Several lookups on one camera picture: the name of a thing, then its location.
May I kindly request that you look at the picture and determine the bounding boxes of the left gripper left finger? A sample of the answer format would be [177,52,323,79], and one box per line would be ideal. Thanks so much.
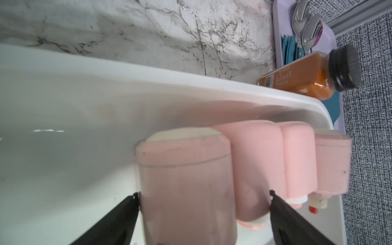
[72,193,140,245]

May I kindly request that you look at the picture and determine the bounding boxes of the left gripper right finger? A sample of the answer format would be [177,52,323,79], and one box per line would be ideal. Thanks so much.
[269,190,333,245]

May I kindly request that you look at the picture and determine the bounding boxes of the pink sharpener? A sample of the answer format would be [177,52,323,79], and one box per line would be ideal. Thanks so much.
[135,128,237,245]
[278,121,318,209]
[214,120,286,230]
[308,129,352,214]

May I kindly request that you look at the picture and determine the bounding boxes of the white storage box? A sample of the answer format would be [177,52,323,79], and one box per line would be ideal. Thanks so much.
[1,44,333,245]

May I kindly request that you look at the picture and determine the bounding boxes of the orange spice jar black lid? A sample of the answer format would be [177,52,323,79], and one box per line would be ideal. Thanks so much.
[257,44,361,101]

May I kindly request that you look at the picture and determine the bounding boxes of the silver ornate spoon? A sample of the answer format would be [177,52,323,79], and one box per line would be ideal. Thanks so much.
[301,14,323,55]

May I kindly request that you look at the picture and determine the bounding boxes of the lavender tray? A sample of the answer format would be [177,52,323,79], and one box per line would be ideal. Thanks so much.
[272,0,346,133]

